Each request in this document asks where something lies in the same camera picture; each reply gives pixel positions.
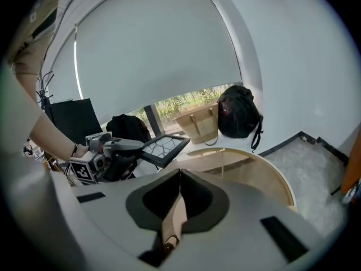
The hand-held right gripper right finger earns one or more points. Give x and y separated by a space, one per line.
203 207

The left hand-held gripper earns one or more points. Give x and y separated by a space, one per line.
94 158

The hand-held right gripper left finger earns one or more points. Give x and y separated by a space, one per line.
149 202

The black picture frame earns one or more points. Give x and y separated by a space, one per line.
165 150

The person's left forearm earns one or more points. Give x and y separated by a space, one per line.
53 135

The round wooden table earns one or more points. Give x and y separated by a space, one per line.
253 176

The black monitor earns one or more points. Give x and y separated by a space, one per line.
74 120

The woven beige tote bag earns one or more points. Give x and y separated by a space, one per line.
198 128

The black stand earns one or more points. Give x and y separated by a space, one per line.
44 92

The black backpack with red mark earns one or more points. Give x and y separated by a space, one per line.
239 111

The white roller blind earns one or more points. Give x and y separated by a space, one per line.
158 49

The orange furniture piece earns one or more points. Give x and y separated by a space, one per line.
352 165

